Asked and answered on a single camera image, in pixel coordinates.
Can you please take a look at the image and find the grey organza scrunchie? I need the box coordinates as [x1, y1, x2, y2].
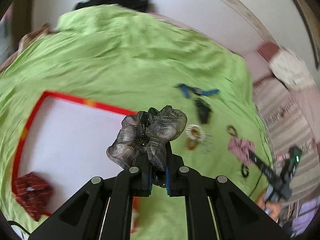
[106, 105, 187, 171]

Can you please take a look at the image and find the person's right hand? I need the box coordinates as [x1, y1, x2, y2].
[255, 190, 281, 223]

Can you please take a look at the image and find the pink checkered scrunchie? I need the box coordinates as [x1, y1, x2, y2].
[228, 137, 254, 166]

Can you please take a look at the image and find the floral striped quilt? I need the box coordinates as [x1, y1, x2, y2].
[253, 77, 319, 222]

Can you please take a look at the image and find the dark red dotted scrunchie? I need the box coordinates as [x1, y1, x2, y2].
[14, 172, 53, 222]

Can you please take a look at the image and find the red shallow box tray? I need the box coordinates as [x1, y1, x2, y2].
[12, 91, 133, 216]

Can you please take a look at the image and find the black floral scrunchie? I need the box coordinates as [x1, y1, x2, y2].
[195, 98, 212, 124]

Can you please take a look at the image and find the white floral pillow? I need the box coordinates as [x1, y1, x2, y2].
[269, 48, 316, 91]

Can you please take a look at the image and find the blue striped hair band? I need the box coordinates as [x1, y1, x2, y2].
[174, 83, 220, 99]

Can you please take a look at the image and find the green bed sheet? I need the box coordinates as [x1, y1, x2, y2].
[1, 5, 272, 231]

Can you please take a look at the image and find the clear bead bracelet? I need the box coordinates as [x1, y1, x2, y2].
[200, 134, 214, 155]

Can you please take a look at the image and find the white pearl bracelet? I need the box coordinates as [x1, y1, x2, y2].
[185, 123, 205, 141]

